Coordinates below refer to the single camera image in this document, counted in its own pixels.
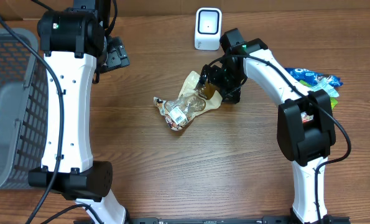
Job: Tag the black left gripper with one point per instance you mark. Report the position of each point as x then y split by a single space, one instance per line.
118 55

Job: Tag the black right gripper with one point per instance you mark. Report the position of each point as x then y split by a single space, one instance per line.
232 91

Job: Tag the beige clear pastry bag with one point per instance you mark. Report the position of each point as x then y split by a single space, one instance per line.
194 99

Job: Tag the blue cookie packet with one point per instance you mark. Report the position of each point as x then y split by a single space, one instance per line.
312 78

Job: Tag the green colourful candy bag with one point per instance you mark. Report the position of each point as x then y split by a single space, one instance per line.
334 102

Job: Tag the mint green snack packet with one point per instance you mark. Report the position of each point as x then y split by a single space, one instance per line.
324 85

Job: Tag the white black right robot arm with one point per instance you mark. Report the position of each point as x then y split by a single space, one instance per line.
305 130

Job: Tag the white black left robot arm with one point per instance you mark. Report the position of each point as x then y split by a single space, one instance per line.
78 48

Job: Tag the white barcode scanner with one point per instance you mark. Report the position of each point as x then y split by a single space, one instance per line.
208 28

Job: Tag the grey plastic mesh basket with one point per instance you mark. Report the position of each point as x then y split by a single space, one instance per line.
23 113

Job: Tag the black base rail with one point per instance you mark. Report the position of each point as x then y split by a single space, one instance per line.
291 219

